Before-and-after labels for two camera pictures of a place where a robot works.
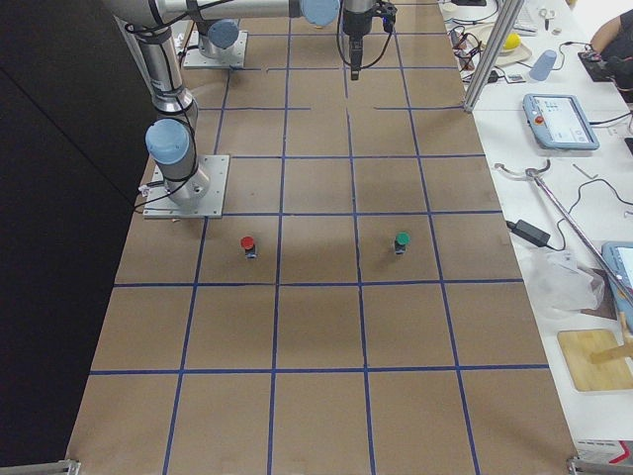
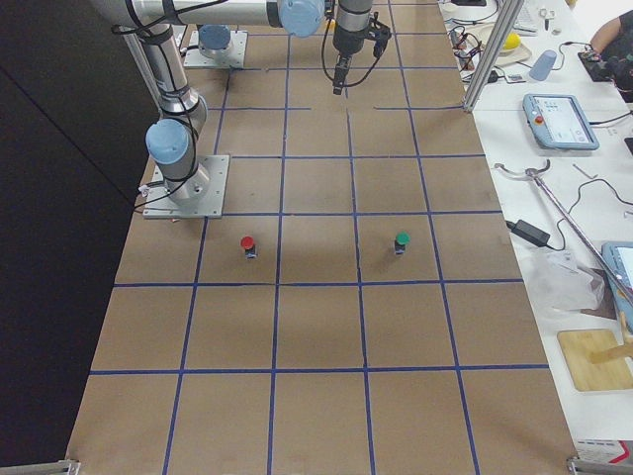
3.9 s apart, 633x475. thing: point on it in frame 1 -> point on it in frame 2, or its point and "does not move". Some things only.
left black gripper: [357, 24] -> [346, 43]
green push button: [403, 238] does not move
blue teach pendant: [559, 121] does not move
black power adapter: [529, 233] does not move
